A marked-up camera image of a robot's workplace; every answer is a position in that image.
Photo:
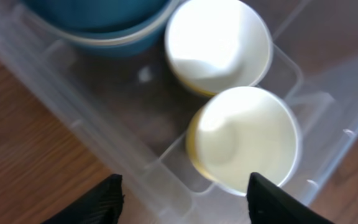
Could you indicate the white mint plastic cup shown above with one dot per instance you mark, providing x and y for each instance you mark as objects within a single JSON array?
[{"x": 244, "y": 130}]

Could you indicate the white small bowl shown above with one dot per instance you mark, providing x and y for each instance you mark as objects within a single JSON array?
[{"x": 212, "y": 46}]

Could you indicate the yellow cup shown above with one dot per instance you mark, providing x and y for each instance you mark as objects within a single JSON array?
[{"x": 191, "y": 149}]

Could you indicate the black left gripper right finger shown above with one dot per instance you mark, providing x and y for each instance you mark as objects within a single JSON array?
[{"x": 269, "y": 204}]

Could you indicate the dark blue large bowl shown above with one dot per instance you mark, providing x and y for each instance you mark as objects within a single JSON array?
[
  {"x": 126, "y": 49},
  {"x": 95, "y": 15}
]

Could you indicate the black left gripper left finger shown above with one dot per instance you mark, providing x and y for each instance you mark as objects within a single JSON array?
[{"x": 102, "y": 204}]

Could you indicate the beige large bowl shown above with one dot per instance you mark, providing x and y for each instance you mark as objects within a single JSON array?
[{"x": 144, "y": 28}]

